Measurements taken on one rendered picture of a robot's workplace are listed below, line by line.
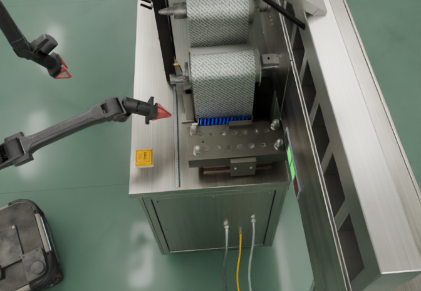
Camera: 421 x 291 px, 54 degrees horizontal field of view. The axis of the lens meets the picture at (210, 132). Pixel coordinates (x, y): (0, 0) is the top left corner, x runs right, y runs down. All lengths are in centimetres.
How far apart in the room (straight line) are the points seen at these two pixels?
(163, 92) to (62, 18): 215
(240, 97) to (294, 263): 124
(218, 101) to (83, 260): 143
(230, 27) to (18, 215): 164
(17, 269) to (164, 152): 111
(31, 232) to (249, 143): 141
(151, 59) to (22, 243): 123
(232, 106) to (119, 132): 148
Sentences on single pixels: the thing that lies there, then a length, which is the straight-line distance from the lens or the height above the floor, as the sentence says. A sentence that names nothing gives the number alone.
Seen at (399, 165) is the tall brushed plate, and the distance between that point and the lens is 121.
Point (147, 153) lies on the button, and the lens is 177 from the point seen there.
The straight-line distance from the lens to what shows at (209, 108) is 166.
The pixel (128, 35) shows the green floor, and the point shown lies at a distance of 366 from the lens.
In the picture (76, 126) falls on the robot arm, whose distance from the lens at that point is 160.
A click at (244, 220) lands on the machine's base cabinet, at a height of 51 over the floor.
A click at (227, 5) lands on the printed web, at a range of 163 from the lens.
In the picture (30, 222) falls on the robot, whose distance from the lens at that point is 258.
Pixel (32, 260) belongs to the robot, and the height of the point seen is 28.
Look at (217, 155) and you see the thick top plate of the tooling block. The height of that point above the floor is 103.
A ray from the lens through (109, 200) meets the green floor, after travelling 276.
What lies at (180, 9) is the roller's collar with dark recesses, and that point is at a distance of 168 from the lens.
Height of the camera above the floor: 242
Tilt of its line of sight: 56 degrees down
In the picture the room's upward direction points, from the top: 3 degrees counter-clockwise
